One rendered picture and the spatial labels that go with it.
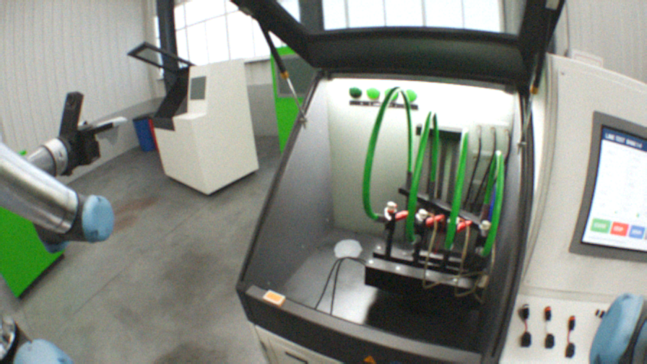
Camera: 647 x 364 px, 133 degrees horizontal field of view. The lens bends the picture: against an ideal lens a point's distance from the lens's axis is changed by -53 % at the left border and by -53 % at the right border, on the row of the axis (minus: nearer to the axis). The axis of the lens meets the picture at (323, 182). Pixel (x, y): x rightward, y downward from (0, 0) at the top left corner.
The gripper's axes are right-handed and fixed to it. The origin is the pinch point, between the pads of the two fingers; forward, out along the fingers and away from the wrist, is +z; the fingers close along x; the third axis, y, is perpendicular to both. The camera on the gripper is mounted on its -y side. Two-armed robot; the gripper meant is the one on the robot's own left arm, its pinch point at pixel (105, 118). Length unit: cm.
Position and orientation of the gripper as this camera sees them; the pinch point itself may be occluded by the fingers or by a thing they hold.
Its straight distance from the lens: 81.1
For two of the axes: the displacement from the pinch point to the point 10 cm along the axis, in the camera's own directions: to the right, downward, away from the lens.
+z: -0.6, -4.3, 9.0
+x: 10.0, 0.3, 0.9
